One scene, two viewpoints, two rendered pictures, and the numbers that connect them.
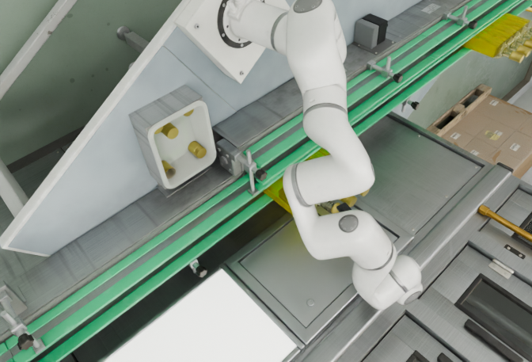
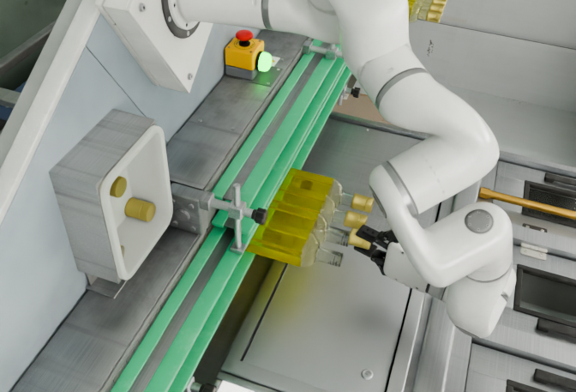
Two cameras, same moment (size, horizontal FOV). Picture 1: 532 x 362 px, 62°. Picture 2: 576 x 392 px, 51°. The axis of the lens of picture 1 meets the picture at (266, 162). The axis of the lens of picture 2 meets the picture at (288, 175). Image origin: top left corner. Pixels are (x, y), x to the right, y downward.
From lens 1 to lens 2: 43 cm
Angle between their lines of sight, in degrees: 24
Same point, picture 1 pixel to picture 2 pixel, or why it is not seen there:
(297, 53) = (363, 7)
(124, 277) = not seen: outside the picture
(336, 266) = (370, 316)
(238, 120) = (179, 153)
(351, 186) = (480, 168)
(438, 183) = not seen: hidden behind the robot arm
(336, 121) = (439, 87)
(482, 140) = not seen: hidden behind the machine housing
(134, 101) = (55, 147)
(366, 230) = (505, 222)
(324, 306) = (387, 371)
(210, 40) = (156, 27)
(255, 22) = not seen: outside the picture
